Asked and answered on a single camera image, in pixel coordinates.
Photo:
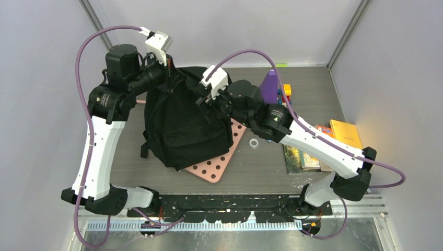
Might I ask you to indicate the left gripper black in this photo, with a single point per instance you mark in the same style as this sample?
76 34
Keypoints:
173 76

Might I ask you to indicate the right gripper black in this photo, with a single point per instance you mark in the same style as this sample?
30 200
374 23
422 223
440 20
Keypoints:
208 102

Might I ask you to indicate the black student backpack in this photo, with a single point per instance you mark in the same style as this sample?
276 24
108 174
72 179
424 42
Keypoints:
176 130

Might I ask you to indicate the teal paperback book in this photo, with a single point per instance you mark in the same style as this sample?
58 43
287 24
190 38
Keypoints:
308 161

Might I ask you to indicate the yellow book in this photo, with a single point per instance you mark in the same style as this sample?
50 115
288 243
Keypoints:
346 133

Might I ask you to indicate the orange paperback book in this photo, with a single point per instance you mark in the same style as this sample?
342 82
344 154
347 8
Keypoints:
325 130

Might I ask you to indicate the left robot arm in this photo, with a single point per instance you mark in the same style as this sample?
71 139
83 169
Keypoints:
126 76

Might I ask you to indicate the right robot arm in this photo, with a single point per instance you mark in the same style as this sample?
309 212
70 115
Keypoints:
351 166

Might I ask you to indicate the clear tape roll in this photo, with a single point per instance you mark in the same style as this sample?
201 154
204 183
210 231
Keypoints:
254 143

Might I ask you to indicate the pink perforated board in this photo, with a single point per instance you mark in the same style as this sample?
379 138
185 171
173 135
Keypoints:
212 170

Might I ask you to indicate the colourful toy block car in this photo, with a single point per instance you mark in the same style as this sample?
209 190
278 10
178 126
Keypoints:
287 93

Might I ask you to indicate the dark green fantasy book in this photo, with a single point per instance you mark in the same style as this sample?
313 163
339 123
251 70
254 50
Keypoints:
292 160

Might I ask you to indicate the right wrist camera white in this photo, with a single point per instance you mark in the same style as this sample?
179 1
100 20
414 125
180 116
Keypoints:
214 79

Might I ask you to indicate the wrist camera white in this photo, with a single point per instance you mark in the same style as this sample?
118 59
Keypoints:
214 79
157 43

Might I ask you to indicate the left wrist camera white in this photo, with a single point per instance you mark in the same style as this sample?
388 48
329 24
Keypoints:
157 43

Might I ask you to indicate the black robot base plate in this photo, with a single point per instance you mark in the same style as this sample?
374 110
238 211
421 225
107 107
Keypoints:
228 208

